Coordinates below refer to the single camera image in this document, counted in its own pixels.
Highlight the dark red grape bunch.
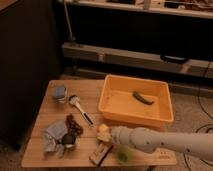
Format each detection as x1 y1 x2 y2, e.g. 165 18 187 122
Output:
65 114 83 136

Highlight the grey blue cloth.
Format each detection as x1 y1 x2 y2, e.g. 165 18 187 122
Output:
43 120 68 158

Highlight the green cucumber toy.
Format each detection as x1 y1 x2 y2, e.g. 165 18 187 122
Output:
132 91 154 105

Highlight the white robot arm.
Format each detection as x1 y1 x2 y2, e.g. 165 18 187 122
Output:
103 126 213 162

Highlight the black cable on floor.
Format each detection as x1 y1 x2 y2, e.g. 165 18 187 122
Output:
182 61 213 168

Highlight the dark round avocado toy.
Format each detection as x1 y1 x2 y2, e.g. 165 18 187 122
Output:
61 133 76 149

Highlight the white handled kitchen utensil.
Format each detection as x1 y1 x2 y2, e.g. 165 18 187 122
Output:
68 95 94 127

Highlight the green cup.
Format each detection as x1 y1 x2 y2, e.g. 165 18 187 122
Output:
116 146 132 164

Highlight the yellow plastic tray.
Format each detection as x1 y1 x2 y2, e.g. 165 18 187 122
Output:
98 75 174 127

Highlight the grey metal shelf rail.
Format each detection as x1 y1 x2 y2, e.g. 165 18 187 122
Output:
62 42 213 78

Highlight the wooden folding table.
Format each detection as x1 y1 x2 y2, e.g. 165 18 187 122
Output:
21 78 178 168

